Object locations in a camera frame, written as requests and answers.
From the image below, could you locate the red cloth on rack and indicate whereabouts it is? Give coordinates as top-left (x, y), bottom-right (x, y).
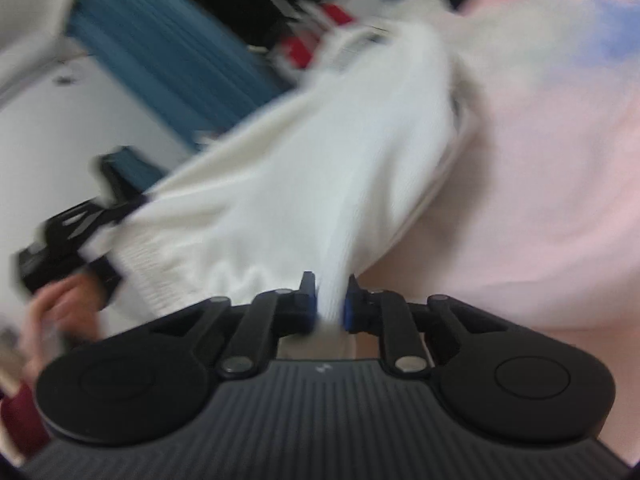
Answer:
top-left (276, 0), bottom-right (356, 70)

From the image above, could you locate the blue curtain left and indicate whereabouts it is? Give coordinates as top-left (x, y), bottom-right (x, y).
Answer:
top-left (67, 0), bottom-right (290, 151)

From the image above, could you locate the pink blue bed sheet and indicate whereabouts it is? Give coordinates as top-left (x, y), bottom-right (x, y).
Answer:
top-left (361, 0), bottom-right (639, 462)

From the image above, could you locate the white knit sweater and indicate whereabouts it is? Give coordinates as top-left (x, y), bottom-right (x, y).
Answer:
top-left (107, 21), bottom-right (473, 359)

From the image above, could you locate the dark red left sleeve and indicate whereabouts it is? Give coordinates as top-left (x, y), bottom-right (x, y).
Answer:
top-left (1, 382), bottom-right (51, 458)

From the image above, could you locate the person's left hand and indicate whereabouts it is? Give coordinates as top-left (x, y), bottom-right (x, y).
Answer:
top-left (21, 272), bottom-right (106, 386)

